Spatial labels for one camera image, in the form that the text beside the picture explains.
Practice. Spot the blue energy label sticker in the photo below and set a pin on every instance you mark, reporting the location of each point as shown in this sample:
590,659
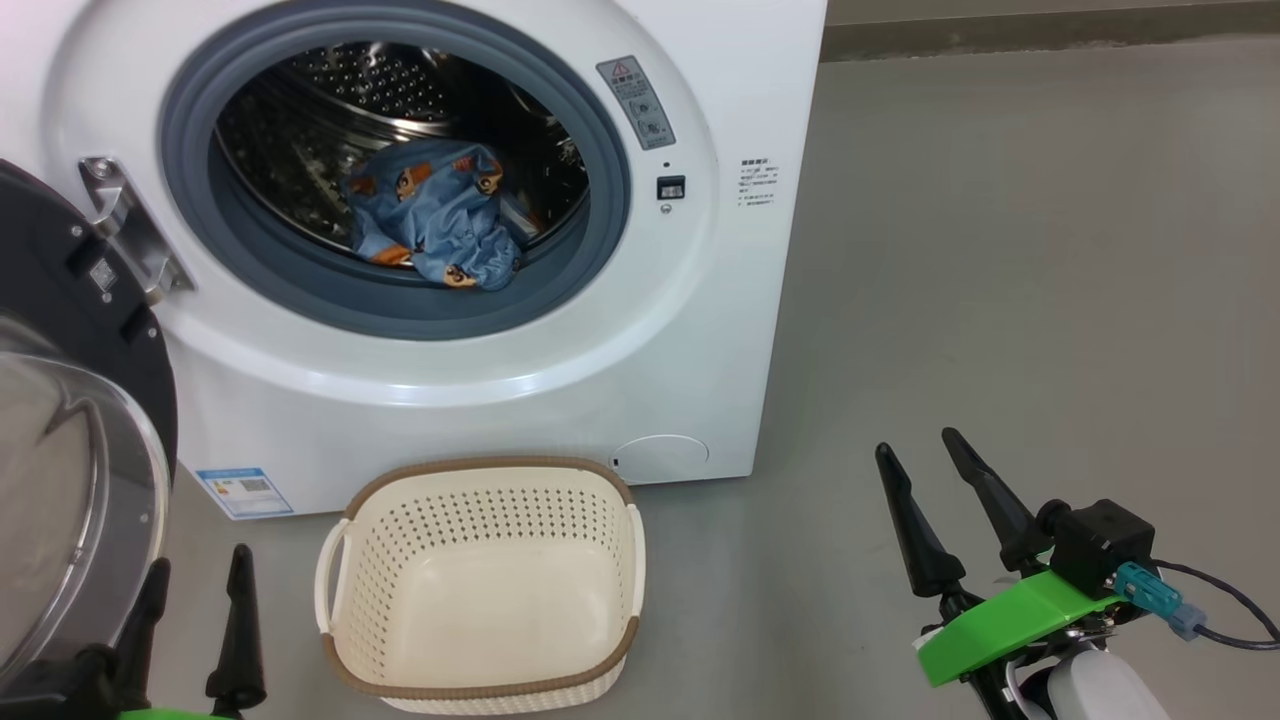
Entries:
245,492

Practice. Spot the cream perforated laundry basket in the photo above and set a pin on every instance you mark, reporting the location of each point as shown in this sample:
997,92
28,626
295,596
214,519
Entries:
490,590

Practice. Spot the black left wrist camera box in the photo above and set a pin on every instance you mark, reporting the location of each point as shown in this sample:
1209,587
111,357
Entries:
50,690

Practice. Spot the perforated steel washer drum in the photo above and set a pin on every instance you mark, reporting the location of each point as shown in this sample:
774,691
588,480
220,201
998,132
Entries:
300,150

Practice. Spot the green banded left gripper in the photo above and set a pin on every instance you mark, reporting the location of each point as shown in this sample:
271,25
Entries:
170,715

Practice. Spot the silver metal door hinge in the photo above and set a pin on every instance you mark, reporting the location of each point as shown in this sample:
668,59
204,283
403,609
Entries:
130,225

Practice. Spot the grey rubber door gasket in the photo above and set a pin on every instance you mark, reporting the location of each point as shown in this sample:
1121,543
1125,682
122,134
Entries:
300,300

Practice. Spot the black glass washing machine door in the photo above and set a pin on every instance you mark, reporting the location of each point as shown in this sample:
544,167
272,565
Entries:
60,250

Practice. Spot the blue bear print garment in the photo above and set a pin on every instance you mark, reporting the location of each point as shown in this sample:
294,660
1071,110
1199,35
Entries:
440,210

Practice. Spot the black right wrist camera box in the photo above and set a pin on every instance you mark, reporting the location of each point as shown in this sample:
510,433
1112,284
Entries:
1100,540

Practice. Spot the round white filter cover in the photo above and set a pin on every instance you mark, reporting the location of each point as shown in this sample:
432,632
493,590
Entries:
662,458

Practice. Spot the grey warning sticker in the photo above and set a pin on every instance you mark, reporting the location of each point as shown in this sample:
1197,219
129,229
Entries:
637,102

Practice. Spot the white front-load washing machine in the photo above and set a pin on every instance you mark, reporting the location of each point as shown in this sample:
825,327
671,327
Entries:
700,350

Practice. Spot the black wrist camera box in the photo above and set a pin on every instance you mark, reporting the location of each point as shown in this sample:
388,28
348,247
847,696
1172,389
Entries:
50,690
1100,540

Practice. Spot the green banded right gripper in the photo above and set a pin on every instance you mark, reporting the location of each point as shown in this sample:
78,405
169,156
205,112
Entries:
1000,620

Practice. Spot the black door latch socket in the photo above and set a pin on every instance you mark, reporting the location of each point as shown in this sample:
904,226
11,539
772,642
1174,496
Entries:
671,187

